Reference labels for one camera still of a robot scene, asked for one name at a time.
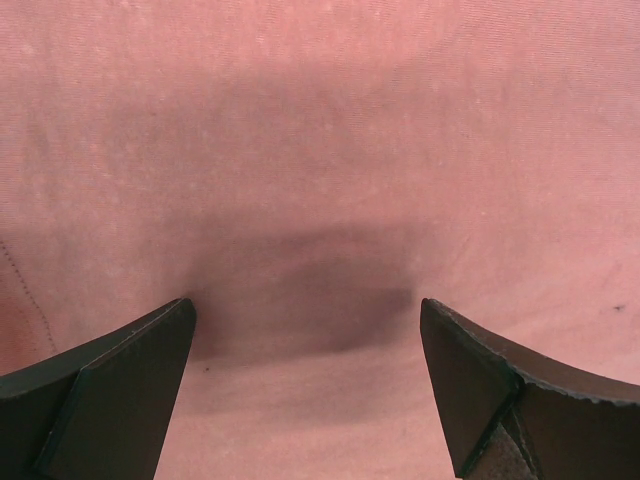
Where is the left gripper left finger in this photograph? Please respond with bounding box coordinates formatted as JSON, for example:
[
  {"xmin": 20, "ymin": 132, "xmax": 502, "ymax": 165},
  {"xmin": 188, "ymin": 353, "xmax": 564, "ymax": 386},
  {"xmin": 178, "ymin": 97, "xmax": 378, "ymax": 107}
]
[{"xmin": 1, "ymin": 298, "xmax": 196, "ymax": 480}]

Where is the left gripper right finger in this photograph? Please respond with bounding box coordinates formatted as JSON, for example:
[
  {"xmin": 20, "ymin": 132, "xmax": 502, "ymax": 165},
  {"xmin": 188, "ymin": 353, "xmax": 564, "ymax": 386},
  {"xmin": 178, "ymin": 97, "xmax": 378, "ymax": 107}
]
[{"xmin": 420, "ymin": 299, "xmax": 639, "ymax": 479}]

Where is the pink t shirt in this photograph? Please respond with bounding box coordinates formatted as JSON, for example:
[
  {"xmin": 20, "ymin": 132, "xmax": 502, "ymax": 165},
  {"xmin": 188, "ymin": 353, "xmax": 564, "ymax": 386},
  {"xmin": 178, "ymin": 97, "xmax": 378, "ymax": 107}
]
[{"xmin": 1, "ymin": 1, "xmax": 639, "ymax": 479}]

